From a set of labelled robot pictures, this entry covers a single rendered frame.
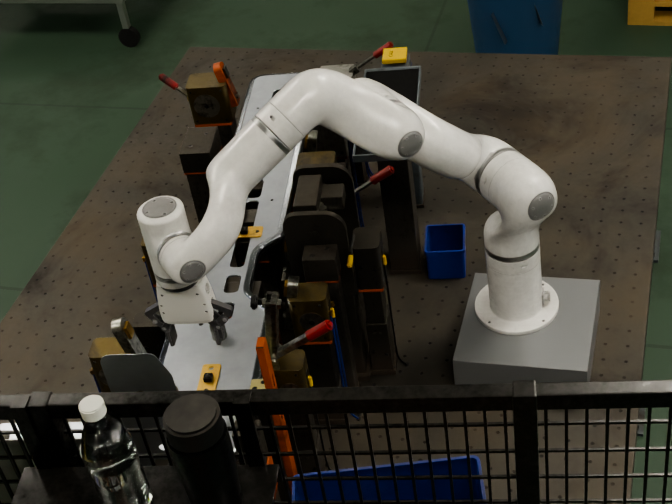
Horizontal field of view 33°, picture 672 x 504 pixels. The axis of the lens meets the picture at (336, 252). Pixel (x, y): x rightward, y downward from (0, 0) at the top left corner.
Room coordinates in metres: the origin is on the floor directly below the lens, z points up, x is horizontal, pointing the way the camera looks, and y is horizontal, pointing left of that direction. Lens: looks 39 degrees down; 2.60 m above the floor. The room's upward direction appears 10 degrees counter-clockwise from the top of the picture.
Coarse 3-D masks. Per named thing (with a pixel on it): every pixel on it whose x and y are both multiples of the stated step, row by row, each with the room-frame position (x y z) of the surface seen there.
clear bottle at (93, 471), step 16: (96, 400) 1.00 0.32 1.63; (96, 416) 0.98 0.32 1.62; (112, 416) 1.00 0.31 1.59; (96, 432) 0.98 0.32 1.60; (112, 432) 0.98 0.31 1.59; (128, 432) 1.00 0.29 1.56; (96, 448) 0.97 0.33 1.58; (112, 448) 0.97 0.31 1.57; (128, 448) 0.98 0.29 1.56; (96, 464) 0.96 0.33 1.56; (112, 464) 0.96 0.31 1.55; (128, 464) 0.97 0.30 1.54; (96, 480) 0.97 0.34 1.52; (112, 480) 0.96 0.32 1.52; (128, 480) 0.97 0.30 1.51; (144, 480) 0.99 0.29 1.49; (112, 496) 0.96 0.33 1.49; (128, 496) 0.96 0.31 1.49; (144, 496) 0.98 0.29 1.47
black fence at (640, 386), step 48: (480, 384) 0.99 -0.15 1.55; (528, 384) 0.98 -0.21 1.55; (576, 384) 0.97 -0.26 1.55; (624, 384) 0.95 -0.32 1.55; (0, 432) 1.11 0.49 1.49; (48, 432) 1.09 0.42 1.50; (144, 432) 1.07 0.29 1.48; (528, 432) 0.96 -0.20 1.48; (0, 480) 1.13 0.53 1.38; (288, 480) 1.04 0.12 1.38; (432, 480) 1.00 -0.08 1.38; (528, 480) 0.96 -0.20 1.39; (624, 480) 0.95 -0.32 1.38
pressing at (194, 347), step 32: (256, 96) 2.69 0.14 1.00; (288, 160) 2.36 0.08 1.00; (288, 192) 2.22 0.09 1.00; (256, 224) 2.13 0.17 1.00; (224, 256) 2.03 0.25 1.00; (256, 256) 2.01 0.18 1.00; (224, 288) 1.92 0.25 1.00; (256, 320) 1.80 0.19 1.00; (192, 352) 1.73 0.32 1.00; (224, 352) 1.72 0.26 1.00; (256, 352) 1.70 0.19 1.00; (192, 384) 1.64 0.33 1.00; (224, 384) 1.63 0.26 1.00; (224, 416) 1.54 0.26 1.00; (160, 448) 1.49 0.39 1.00
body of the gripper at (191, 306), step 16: (160, 288) 1.63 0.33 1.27; (192, 288) 1.62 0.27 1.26; (208, 288) 1.64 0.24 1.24; (160, 304) 1.63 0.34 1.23; (176, 304) 1.62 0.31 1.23; (192, 304) 1.62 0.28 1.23; (208, 304) 1.62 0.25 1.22; (176, 320) 1.63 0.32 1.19; (192, 320) 1.62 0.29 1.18; (208, 320) 1.62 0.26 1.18
